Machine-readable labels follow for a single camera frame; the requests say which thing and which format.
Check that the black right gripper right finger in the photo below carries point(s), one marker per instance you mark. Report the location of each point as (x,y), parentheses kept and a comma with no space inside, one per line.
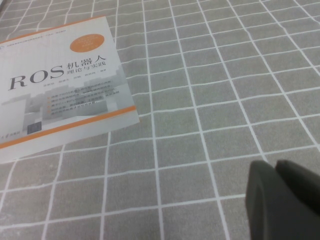
(300,182)

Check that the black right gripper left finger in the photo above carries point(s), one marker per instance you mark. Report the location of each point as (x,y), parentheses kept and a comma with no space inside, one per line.
(270,212)

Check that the white orange ROS book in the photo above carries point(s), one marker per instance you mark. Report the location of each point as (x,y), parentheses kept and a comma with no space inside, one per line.
(62,100)

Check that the grey white-grid tablecloth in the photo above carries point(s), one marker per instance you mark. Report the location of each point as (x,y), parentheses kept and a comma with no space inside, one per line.
(200,100)

